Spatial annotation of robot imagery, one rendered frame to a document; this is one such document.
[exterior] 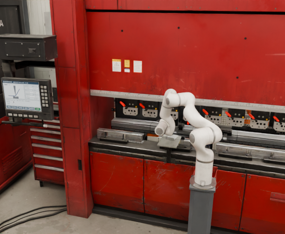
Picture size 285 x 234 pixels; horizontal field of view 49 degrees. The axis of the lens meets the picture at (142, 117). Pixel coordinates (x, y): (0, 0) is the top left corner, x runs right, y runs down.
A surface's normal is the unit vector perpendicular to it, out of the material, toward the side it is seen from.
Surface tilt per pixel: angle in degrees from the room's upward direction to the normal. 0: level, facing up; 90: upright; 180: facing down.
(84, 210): 90
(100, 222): 0
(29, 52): 90
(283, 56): 90
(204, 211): 90
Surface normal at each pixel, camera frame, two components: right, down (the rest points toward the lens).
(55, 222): 0.01, -0.94
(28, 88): -0.20, 0.33
